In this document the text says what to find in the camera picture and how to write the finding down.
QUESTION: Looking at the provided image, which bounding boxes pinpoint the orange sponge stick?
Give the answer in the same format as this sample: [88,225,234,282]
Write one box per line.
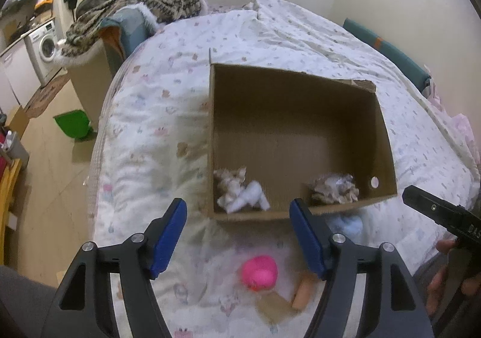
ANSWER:
[291,273,317,312]

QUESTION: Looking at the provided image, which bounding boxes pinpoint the light blue fuzzy sock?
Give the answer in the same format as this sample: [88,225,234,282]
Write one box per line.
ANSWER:
[325,214,364,244]

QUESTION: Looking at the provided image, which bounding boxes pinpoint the pink rubber duck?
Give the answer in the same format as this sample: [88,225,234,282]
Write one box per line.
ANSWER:
[240,255,278,292]

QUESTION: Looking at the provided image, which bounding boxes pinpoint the white scrunchie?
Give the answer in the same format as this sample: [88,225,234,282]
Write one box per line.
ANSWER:
[214,167,246,210]

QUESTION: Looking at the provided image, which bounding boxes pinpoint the person's right hand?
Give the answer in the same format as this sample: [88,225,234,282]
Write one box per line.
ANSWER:
[426,239,480,316]

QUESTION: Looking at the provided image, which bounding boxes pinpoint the grey trouser leg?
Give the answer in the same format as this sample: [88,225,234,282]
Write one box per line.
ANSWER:
[0,266,56,337]

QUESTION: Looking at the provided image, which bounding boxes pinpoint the beige brown scrunchie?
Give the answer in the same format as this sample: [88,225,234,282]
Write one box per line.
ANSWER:
[308,173,360,205]

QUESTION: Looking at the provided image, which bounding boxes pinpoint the teal bolster pillow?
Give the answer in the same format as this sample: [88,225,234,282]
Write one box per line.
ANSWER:
[343,18,430,92]

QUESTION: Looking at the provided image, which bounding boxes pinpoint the grey storage bin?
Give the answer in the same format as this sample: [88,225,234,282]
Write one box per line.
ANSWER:
[2,130,29,169]

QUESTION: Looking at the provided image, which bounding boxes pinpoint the green dustpan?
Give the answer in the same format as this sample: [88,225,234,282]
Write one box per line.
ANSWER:
[54,109,92,139]

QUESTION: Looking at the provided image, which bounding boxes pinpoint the open cardboard box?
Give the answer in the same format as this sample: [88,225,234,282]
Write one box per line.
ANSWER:
[205,63,397,222]

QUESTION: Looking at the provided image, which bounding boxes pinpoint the patterned floor rug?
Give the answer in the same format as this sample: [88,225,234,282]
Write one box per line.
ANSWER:
[24,73,70,119]

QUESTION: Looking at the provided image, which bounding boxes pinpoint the tall cardboard box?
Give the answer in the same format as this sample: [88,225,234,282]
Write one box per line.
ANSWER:
[68,40,123,130]

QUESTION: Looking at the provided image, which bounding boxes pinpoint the white kitchen cabinet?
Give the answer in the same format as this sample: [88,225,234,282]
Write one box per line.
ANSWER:
[1,40,41,108]

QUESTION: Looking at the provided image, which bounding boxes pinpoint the white washing machine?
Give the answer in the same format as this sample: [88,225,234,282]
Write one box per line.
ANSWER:
[24,18,61,87]

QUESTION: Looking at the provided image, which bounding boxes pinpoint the teal fleece-lined jacket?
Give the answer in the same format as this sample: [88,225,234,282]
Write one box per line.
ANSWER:
[98,3,160,60]

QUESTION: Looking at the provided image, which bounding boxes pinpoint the striped knit blanket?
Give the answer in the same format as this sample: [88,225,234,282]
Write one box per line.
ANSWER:
[56,0,208,63]

